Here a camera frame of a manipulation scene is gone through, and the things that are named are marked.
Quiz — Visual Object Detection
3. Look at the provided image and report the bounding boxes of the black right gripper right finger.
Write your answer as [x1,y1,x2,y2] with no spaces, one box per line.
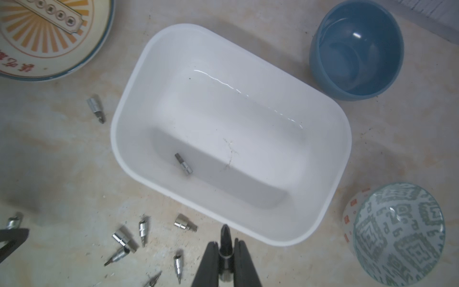
[234,239,262,287]

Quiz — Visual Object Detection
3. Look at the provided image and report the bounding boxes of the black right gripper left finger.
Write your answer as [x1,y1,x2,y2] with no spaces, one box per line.
[191,242,219,287]

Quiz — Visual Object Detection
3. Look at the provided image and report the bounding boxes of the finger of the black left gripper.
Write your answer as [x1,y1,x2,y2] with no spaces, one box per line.
[0,228,29,263]

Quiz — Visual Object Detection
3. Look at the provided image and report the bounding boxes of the silver bit cluster centre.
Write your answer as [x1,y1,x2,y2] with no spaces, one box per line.
[173,251,183,284]

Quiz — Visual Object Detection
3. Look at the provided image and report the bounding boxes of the silver bit cluster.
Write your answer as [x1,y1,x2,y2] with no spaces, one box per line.
[139,218,148,248]
[112,230,137,253]
[173,251,183,284]
[174,214,198,232]

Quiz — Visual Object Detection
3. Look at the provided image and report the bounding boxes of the silver bit top cluster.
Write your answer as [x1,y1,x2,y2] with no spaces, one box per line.
[174,214,198,232]

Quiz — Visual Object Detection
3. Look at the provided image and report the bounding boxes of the silver bit cluster upper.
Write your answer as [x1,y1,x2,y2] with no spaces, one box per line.
[139,218,148,248]

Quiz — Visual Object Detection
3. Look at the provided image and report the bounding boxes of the silver bit cluster crossed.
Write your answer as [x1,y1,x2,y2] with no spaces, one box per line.
[104,247,130,266]

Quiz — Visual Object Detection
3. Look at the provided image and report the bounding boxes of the silver bit cluster left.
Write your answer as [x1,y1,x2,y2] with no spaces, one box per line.
[112,230,137,253]

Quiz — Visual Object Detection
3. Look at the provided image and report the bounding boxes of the white plastic storage box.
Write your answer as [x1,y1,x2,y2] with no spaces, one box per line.
[111,24,352,246]

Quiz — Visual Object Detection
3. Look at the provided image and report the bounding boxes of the sunburst patterned plate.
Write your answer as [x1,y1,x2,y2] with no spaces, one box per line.
[1,1,115,81]

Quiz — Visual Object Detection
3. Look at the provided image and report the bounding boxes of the blue ceramic bowl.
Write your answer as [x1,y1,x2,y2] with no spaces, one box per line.
[309,1,404,101]

